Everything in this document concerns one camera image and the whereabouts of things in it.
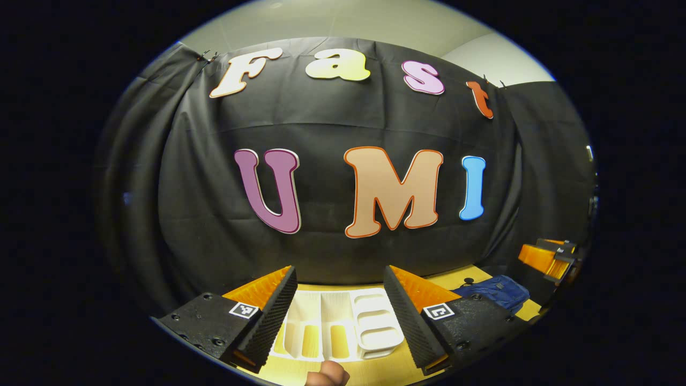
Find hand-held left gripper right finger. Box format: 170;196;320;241
383;265;529;376

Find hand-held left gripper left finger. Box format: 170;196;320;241
152;265;299;375

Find white bookshelf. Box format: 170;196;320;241
271;288;406;363

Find blue schoolbag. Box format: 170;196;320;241
450;275;532;316

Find black backdrop cloth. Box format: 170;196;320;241
94;36;599;322

